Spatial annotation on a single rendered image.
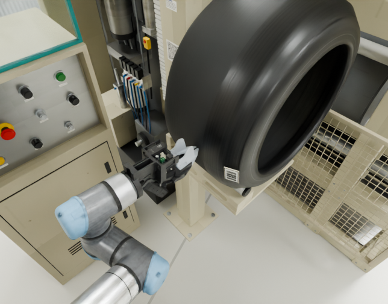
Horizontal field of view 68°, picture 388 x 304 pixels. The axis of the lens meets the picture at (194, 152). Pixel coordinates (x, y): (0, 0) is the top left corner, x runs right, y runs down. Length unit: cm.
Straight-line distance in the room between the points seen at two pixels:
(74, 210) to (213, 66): 42
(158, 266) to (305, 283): 139
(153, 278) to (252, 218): 145
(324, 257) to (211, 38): 161
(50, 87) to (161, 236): 118
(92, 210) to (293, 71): 50
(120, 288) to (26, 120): 73
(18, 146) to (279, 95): 90
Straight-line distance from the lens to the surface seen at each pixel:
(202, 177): 110
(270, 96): 64
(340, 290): 199
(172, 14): 98
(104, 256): 67
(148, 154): 64
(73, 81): 113
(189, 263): 185
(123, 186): 61
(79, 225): 60
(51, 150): 125
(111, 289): 58
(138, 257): 63
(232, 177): 75
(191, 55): 71
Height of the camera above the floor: 174
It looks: 49 degrees down
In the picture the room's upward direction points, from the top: straight up
